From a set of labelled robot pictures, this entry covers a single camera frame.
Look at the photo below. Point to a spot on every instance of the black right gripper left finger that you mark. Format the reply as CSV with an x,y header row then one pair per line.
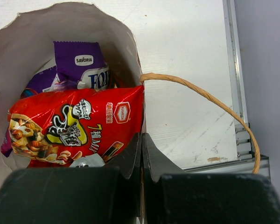
x,y
105,195

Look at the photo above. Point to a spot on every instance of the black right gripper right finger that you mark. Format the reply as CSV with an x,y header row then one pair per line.
x,y
173,196

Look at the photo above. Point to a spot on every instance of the pale blue snack packet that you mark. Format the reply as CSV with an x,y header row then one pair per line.
x,y
94,160

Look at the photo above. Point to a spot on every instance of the red mixed snack bag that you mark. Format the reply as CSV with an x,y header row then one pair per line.
x,y
116,114

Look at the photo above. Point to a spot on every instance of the purple snack bag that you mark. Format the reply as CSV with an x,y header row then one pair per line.
x,y
81,65

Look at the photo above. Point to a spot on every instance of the brown paper bag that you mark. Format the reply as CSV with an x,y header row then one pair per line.
x,y
181,39

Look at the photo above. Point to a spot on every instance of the aluminium table edge strip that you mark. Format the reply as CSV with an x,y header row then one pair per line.
x,y
234,60

